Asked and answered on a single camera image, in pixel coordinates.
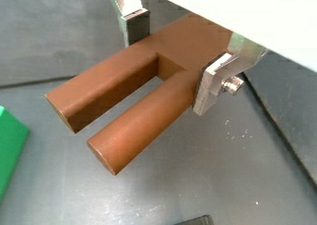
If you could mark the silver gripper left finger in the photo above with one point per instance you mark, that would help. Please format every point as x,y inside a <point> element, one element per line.
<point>134,19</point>

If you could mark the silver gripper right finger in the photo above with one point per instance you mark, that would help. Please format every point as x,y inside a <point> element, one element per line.
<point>219,78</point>

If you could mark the brown square-circle object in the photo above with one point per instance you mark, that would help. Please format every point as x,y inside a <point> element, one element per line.
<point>171,55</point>

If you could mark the dark curved fixture stand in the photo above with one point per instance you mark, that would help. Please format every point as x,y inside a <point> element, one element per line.
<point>204,220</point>

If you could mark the green shape-sorter base block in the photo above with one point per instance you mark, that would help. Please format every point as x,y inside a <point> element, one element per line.
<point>14,133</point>

